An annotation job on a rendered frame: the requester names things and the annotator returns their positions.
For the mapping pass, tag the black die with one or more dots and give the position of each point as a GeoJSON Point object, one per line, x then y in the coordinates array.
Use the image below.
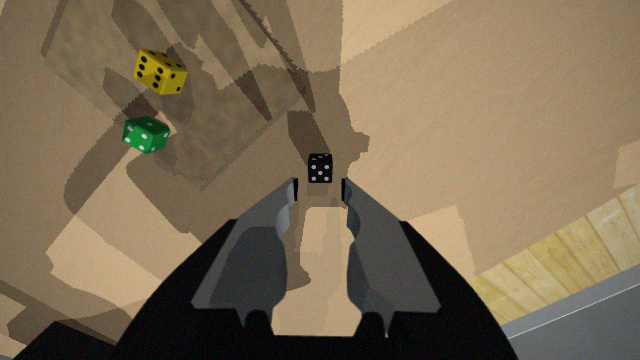
{"type": "Point", "coordinates": [320, 167]}

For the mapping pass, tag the tan textured mat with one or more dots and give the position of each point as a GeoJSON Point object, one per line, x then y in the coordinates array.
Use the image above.
{"type": "Point", "coordinates": [237, 79]}

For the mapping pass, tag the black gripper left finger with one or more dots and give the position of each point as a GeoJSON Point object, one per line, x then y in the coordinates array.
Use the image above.
{"type": "Point", "coordinates": [240, 268]}

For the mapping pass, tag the green die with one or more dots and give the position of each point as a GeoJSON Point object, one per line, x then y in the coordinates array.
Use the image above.
{"type": "Point", "coordinates": [145, 134]}

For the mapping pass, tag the yellow die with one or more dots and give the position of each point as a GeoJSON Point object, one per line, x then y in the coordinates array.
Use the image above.
{"type": "Point", "coordinates": [159, 72]}

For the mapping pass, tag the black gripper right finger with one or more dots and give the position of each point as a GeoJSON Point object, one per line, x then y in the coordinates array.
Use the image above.
{"type": "Point", "coordinates": [394, 271]}

